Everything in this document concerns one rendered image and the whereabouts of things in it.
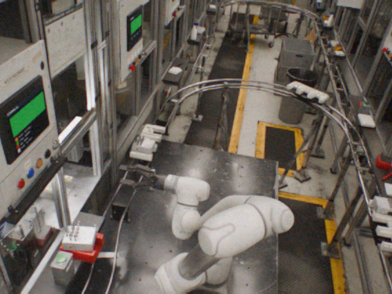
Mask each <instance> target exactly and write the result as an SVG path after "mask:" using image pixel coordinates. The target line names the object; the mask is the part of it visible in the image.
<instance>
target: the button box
mask: <svg viewBox="0 0 392 294"><path fill-rule="evenodd" d="M60 254H64V255H66V258H67V259H66V261H65V262H64V263H62V264H59V263H57V256H58V255H60ZM57 256H56V258H55V259H54V260H53V262H52V264H51V269H52V274H53V277H54V283H56V284H62V285H65V286H67V285H68V284H69V282H70V281H71V279H72V276H73V275H74V273H75V271H76V270H75V267H74V264H73V260H72V253H67V252H63V251H59V252H58V254H57Z"/></svg>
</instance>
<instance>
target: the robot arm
mask: <svg viewBox="0 0 392 294"><path fill-rule="evenodd" d="M119 169H120V170H126V171H130V172H133V171H135V172H137V174H139V175H142V176H144V177H145V178H146V179H147V181H146V182H137V183H135V181H131V180H127V179H121V181H120V184H126V185H128V186H132V187H133V188H134V189H135V190H142V191H150V192H152V193H153V192H154V189H155V188H156V189H158V190H164V191H165V192H166V193H168V194H172V195H177V203H176V206H175V209H174V213H173V222H172V230H173V234H174V235H175V237H177V238H180V239H182V240H186V239H187V238H189V237H190V236H191V235H192V234H193V232H194V231H196V230H197V231H198V242H199V243H198V244H197V245H196V246H195V247H194V248H193V249H192V250H191V251H190V252H189V253H182V254H180V255H177V256H176V257H174V258H172V259H171V260H170V261H168V262H166V263H165V264H163V265H161V266H160V267H159V269H158V270H157V272H156V274H155V284H156V287H157V289H158V291H159V293H160V294H185V293H187V292H189V291H191V290H193V289H194V290H203V291H208V292H212V293H217V294H228V279H229V273H230V271H231V264H232V260H233V256H234V255H236V254H238V253H241V252H242V251H245V250H247V249H248V248H250V247H251V246H253V245H255V243H256V242H258V241H260V240H261V239H264V238H266V237H269V236H271V235H273V234H274V233H278V234H279V233H284V232H286V231H288V230H290V229H291V227H292V226H293V223H294V215H293V213H292V212H291V209H290V208H289V207H288V206H285V205H284V204H283V203H281V202H279V201H277V200H275V199H271V198H268V197H260V196H254V195H253V196H243V195H233V196H230V197H226V198H224V199H223V200H221V201H220V202H218V203H216V205H214V206H213V207H212V208H211V209H210V210H208V211H207V212H206V213H204V214H203V216H202V217H201V216H200V214H199V213H198V211H197V205H198V202H199V201H201V202H202V201H205V200H207V199H208V197H209V194H210V186H209V184H208V183H207V182H205V181H202V180H200V179H196V178H193V177H178V176H174V175H169V176H166V175H157V174H155V168H149V167H147V166H143V165H141V164H135V166H125V165H121V166H120V168H119Z"/></svg>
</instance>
